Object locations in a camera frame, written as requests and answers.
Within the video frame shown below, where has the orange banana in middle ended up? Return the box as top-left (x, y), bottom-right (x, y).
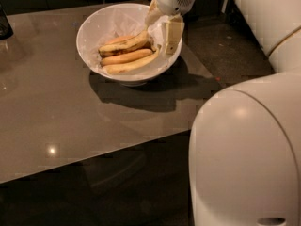
top-left (101, 49), bottom-right (153, 66)

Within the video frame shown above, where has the orange banana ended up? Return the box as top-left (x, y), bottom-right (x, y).
top-left (104, 35), bottom-right (134, 45)
top-left (101, 49), bottom-right (153, 66)

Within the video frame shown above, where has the white ceramic bowl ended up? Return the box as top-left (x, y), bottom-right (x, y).
top-left (75, 2), bottom-right (183, 87)

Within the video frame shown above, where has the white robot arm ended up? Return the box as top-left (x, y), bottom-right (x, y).
top-left (189, 0), bottom-right (301, 226)

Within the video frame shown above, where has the black slatted appliance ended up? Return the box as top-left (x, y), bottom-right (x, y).
top-left (221, 0), bottom-right (246, 26)

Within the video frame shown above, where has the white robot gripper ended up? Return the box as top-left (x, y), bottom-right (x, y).
top-left (145, 0), bottom-right (195, 55)

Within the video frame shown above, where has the yellow banana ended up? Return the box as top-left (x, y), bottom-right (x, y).
top-left (104, 49), bottom-right (160, 74)

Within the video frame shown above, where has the dark object at table corner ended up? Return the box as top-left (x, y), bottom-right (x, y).
top-left (0, 5), bottom-right (13, 40)

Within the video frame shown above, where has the orange banana at back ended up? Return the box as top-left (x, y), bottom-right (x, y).
top-left (104, 35), bottom-right (134, 45)

